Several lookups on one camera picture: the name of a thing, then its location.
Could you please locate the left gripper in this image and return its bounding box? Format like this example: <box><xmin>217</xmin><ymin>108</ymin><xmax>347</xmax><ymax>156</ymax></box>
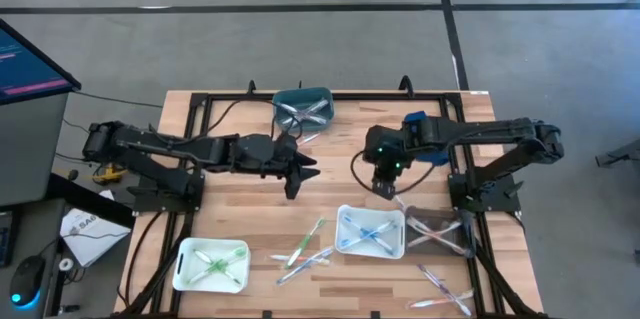
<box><xmin>271</xmin><ymin>149</ymin><xmax>322</xmax><ymax>200</ymax></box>

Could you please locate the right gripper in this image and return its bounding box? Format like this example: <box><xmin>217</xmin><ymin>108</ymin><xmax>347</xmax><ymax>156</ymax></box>
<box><xmin>370</xmin><ymin>158</ymin><xmax>404</xmax><ymax>202</ymax></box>

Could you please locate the orange toothbrush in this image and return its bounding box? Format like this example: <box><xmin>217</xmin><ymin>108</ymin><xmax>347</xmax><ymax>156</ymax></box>
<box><xmin>391</xmin><ymin>192</ymin><xmax>424</xmax><ymax>225</ymax></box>
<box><xmin>406</xmin><ymin>219</ymin><xmax>465</xmax><ymax>251</ymax></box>
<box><xmin>268</xmin><ymin>253</ymin><xmax>332</xmax><ymax>266</ymax></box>
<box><xmin>406</xmin><ymin>215</ymin><xmax>466</xmax><ymax>256</ymax></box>
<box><xmin>408</xmin><ymin>287</ymin><xmax>476</xmax><ymax>310</ymax></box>

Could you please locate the blue toothbrush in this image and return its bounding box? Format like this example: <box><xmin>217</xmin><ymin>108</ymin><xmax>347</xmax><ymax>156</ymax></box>
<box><xmin>343</xmin><ymin>217</ymin><xmax>399</xmax><ymax>256</ymax></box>
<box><xmin>339</xmin><ymin>221</ymin><xmax>397</xmax><ymax>251</ymax></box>
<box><xmin>341</xmin><ymin>215</ymin><xmax>397</xmax><ymax>256</ymax></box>
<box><xmin>276</xmin><ymin>246</ymin><xmax>335</xmax><ymax>286</ymax></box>
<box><xmin>340</xmin><ymin>218</ymin><xmax>396</xmax><ymax>254</ymax></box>
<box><xmin>338</xmin><ymin>222</ymin><xmax>396</xmax><ymax>252</ymax></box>

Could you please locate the green toothbrush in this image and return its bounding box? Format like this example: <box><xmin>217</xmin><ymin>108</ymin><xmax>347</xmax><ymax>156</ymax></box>
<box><xmin>187</xmin><ymin>247</ymin><xmax>249</xmax><ymax>285</ymax></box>
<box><xmin>284</xmin><ymin>217</ymin><xmax>328</xmax><ymax>270</ymax></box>
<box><xmin>194</xmin><ymin>252</ymin><xmax>240</xmax><ymax>284</ymax></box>
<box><xmin>192</xmin><ymin>249</ymin><xmax>241</xmax><ymax>285</ymax></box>
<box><xmin>188</xmin><ymin>251</ymin><xmax>247</xmax><ymax>284</ymax></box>

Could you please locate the white plastic bin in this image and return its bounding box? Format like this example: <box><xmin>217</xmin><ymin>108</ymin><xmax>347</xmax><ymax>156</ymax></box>
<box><xmin>172</xmin><ymin>237</ymin><xmax>251</xmax><ymax>294</ymax></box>
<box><xmin>333</xmin><ymin>203</ymin><xmax>406</xmax><ymax>260</ymax></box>

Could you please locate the smoky transparent plastic bin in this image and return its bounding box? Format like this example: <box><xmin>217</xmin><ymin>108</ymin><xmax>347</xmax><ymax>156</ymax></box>
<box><xmin>403</xmin><ymin>207</ymin><xmax>475</xmax><ymax>260</ymax></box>

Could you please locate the teal plastic bin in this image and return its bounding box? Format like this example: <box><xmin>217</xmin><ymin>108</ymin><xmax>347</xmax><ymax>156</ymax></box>
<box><xmin>271</xmin><ymin>85</ymin><xmax>335</xmax><ymax>134</ymax></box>

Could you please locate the blue cloth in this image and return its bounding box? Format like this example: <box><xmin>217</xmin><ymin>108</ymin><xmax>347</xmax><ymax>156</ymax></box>
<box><xmin>403</xmin><ymin>110</ymin><xmax>451</xmax><ymax>167</ymax></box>

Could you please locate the yellow tool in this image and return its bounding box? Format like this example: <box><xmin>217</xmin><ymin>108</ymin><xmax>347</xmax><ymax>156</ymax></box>
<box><xmin>91</xmin><ymin>165</ymin><xmax>130</xmax><ymax>186</ymax></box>

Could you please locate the white paper sheet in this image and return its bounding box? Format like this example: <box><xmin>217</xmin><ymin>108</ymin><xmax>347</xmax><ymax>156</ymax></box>
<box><xmin>58</xmin><ymin>206</ymin><xmax>134</xmax><ymax>269</ymax></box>

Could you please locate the grey stand foot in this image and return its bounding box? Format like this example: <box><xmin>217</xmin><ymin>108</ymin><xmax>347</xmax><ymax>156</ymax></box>
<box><xmin>594</xmin><ymin>139</ymin><xmax>640</xmax><ymax>169</ymax></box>

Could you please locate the grey monitor cabinet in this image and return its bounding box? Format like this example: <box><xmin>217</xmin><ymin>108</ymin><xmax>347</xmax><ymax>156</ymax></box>
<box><xmin>0</xmin><ymin>92</ymin><xmax>70</xmax><ymax>209</ymax></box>

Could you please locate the monitor with blue screen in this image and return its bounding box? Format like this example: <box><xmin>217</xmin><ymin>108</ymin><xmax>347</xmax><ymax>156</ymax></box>
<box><xmin>0</xmin><ymin>17</ymin><xmax>83</xmax><ymax>106</ymax></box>

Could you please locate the black glowing computer mouse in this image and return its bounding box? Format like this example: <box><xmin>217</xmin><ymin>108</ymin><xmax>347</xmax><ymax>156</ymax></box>
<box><xmin>8</xmin><ymin>254</ymin><xmax>47</xmax><ymax>310</ymax></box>

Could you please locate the black keyboard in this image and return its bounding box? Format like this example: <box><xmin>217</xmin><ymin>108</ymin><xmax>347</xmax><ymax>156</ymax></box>
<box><xmin>0</xmin><ymin>208</ymin><xmax>16</xmax><ymax>269</ymax></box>

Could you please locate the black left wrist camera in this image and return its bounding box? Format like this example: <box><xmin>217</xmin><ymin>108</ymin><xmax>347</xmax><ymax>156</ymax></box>
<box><xmin>277</xmin><ymin>131</ymin><xmax>301</xmax><ymax>153</ymax></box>

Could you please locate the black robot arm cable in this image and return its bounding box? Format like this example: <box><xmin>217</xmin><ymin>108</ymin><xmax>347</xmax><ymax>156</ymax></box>
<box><xmin>348</xmin><ymin>151</ymin><xmax>437</xmax><ymax>196</ymax></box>
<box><xmin>197</xmin><ymin>98</ymin><xmax>306</xmax><ymax>148</ymax></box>

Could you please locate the black aluminium table frame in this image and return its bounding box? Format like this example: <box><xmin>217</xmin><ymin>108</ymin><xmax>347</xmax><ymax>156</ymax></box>
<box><xmin>113</xmin><ymin>75</ymin><xmax>551</xmax><ymax>319</ymax></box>

